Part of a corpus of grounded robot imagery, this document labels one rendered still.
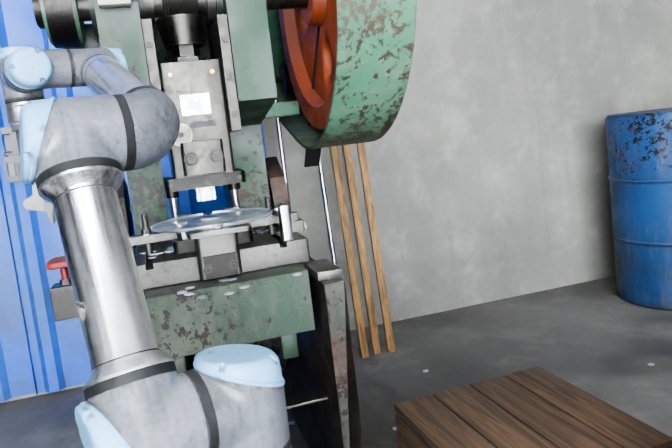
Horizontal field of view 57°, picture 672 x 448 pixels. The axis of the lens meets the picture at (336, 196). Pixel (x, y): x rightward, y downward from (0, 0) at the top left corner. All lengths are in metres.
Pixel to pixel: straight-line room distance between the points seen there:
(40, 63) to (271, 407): 0.78
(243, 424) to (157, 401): 0.12
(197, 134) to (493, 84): 1.99
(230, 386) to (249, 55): 0.92
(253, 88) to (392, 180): 1.57
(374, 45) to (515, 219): 2.08
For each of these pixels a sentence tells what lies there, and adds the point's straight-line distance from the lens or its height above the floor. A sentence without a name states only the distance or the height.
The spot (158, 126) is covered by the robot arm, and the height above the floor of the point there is 1.00.
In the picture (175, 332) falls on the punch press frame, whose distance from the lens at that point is 1.47.
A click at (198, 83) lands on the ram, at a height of 1.11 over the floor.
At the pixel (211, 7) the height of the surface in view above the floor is 1.30.
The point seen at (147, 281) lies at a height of 0.66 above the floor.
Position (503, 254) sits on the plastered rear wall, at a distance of 3.32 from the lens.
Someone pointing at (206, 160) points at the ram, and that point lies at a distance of 1.54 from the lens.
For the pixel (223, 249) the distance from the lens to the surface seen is 1.50.
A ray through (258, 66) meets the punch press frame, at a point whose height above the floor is 1.14.
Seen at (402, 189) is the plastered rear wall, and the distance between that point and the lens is 3.03.
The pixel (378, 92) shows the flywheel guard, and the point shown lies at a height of 1.04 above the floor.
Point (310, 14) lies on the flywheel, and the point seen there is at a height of 1.27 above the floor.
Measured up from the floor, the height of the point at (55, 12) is 1.30.
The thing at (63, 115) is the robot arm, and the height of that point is 1.03.
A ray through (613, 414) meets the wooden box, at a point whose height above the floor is 0.35.
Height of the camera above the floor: 0.97
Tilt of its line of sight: 6 degrees down
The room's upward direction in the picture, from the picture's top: 7 degrees counter-clockwise
